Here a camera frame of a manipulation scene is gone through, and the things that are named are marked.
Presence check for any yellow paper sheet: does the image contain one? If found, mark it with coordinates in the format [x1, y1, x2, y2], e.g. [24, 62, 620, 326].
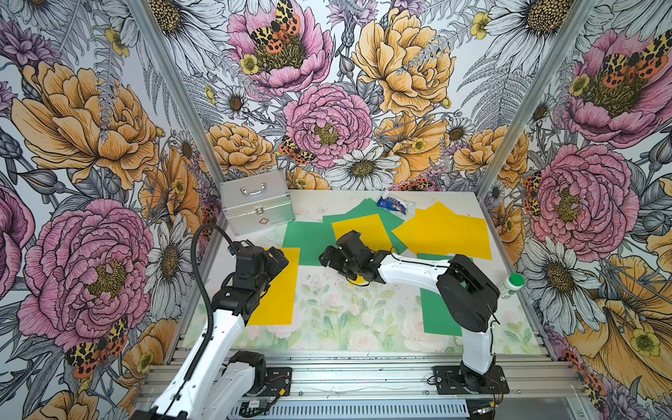
[392, 202, 492, 260]
[248, 248, 300, 327]
[332, 215, 393, 251]

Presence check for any large green paper sheet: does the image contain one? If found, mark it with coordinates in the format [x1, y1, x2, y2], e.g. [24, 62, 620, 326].
[416, 253, 474, 338]

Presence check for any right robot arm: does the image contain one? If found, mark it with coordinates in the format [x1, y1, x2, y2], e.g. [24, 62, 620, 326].
[320, 238, 500, 394]

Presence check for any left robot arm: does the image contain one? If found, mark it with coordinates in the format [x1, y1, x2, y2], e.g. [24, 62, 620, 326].
[131, 241, 289, 419]

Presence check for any blue white snack packet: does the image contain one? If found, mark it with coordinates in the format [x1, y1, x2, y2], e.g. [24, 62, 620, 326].
[376, 191, 416, 216]

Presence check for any silver metal case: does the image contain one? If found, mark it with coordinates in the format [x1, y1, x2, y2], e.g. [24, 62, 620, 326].
[220, 171, 295, 236]

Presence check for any yellow paper sheet top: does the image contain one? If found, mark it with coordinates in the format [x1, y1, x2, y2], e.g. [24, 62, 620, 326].
[392, 202, 492, 260]

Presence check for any green cap white bottle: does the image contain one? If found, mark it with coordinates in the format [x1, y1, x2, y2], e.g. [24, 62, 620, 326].
[498, 273, 526, 299]

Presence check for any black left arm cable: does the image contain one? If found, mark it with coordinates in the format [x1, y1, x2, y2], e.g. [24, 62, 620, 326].
[156, 222, 237, 416]

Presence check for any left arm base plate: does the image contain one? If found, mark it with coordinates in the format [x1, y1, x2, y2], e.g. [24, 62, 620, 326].
[248, 367, 293, 398]

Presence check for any aluminium rail frame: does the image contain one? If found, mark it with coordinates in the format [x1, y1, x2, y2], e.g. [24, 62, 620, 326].
[263, 334, 584, 401]

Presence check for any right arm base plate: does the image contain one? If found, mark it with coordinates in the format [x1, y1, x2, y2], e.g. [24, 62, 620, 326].
[432, 365, 510, 395]

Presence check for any aluminium corner post left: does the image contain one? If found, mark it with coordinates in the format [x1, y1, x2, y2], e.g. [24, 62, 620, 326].
[129, 1, 226, 185]

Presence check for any aluminium corner post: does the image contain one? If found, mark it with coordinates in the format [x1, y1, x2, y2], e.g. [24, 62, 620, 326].
[129, 1, 226, 185]
[476, 0, 598, 200]

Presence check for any aluminium corner post right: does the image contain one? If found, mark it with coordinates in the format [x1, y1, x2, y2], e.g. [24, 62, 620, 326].
[476, 0, 598, 200]

